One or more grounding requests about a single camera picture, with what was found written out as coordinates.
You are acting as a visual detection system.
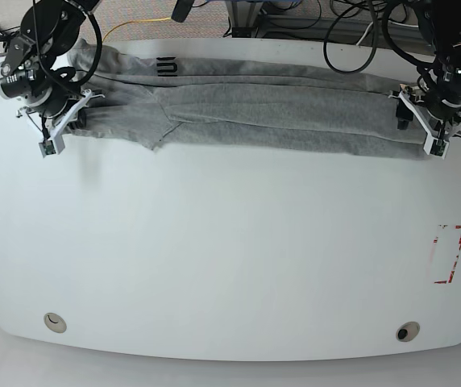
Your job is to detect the black cylinder object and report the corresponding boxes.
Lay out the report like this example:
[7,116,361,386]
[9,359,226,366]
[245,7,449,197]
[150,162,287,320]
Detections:
[171,0,195,23]

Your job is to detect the right table cable grommet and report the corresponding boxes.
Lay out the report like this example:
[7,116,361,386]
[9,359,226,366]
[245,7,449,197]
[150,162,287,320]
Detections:
[396,322,420,343]

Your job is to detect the left table cable grommet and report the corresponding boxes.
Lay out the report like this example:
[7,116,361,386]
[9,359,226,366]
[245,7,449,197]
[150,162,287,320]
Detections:
[44,313,67,334]

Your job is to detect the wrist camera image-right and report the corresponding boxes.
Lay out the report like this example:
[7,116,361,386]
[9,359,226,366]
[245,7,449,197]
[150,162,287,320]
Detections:
[423,135,450,159]

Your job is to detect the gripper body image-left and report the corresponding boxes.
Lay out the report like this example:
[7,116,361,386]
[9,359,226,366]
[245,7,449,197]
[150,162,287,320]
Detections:
[16,89,105,145]

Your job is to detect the white cable on floor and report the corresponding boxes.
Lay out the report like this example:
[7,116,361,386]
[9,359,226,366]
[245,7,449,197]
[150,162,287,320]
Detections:
[355,18,377,46]

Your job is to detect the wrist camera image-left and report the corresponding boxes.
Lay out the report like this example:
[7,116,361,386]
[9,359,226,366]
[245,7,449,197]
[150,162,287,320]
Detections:
[39,137,65,158]

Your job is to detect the yellow cable on floor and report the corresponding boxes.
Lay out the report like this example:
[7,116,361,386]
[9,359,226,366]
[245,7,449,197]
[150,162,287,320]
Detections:
[101,16,173,44]

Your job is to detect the table cable grommet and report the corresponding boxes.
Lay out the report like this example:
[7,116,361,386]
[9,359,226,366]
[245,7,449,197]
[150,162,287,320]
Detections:
[396,322,420,343]
[44,313,67,334]

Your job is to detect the grey printed T-shirt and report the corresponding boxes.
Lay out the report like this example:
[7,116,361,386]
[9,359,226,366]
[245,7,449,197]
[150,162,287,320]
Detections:
[72,47,426,160]

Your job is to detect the red tape rectangle marking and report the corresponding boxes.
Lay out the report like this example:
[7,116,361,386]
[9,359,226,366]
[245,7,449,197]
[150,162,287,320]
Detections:
[430,224,461,285]

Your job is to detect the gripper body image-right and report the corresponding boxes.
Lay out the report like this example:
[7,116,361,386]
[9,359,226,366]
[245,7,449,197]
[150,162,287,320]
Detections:
[389,84,461,144]

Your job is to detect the aluminium frame base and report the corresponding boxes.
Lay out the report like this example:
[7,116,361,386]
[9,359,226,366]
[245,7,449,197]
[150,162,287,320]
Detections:
[224,1,266,38]

